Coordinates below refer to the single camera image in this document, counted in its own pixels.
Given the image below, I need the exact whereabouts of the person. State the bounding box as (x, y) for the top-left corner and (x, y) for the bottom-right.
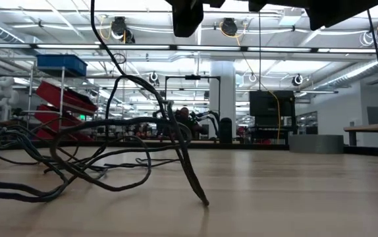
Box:
(175, 107), (206, 141)

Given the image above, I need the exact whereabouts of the long ceiling light strip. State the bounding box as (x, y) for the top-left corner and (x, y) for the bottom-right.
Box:
(0, 43), (378, 54)

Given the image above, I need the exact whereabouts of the black aluminium table frame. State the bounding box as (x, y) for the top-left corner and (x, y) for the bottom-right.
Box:
(0, 140), (378, 158)

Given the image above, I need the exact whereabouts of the blue storage bin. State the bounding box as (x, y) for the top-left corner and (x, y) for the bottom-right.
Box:
(36, 54), (88, 77)

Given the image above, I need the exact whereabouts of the yellow cable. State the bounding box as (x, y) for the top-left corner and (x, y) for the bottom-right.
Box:
(219, 22), (281, 141)

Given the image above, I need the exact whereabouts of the thin black cord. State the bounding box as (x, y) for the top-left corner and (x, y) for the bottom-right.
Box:
(0, 0), (210, 207)

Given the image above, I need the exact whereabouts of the black monitor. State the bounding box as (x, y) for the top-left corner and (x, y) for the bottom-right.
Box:
(249, 90), (296, 126)

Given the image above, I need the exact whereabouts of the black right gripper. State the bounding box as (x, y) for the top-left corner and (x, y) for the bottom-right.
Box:
(171, 0), (205, 38)

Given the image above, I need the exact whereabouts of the wooden bench table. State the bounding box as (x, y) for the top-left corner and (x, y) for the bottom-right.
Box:
(343, 122), (378, 147)

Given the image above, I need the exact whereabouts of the thin black vertical pole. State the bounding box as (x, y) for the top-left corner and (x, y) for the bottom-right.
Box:
(257, 11), (261, 92)

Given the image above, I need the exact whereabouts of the red storage bin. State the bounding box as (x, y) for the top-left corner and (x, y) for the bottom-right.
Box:
(36, 81), (98, 116)
(33, 128), (93, 142)
(34, 104), (83, 132)

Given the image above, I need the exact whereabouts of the black camera gantry frame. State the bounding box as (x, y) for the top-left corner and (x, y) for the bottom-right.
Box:
(164, 74), (222, 139)

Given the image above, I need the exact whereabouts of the white pillar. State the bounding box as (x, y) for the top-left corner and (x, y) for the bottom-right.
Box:
(209, 61), (236, 124)

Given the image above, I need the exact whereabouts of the white ceiling box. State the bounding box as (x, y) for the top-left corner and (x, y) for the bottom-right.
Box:
(279, 8), (304, 26)

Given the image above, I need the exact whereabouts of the metal shelf rack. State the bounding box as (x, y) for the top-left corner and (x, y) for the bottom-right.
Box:
(26, 65), (100, 142)

